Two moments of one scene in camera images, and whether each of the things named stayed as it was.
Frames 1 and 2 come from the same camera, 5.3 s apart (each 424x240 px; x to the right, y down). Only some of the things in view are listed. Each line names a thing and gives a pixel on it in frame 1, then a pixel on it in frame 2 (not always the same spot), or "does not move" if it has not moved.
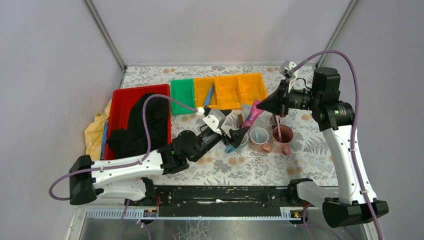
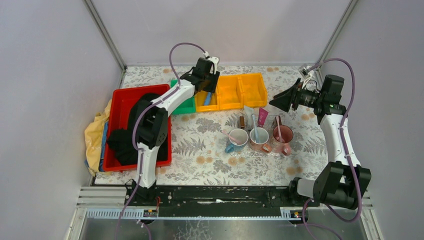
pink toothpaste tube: x=253 y=114 to x=262 y=117
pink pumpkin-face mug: x=286 y=133 does not move
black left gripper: x=224 y=134 to x=209 y=85
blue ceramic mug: x=230 y=148 does not move
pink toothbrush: x=280 y=135 does not move
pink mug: x=263 y=136 does not move
